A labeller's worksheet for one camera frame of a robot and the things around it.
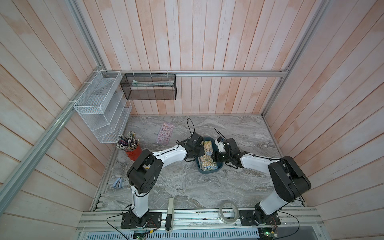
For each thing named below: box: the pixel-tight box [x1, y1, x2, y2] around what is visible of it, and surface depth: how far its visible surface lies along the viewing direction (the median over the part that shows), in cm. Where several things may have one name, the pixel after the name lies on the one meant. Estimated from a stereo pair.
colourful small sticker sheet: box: [198, 140, 219, 171], surface depth 92 cm
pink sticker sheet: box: [156, 122, 175, 145], surface depth 110 cm
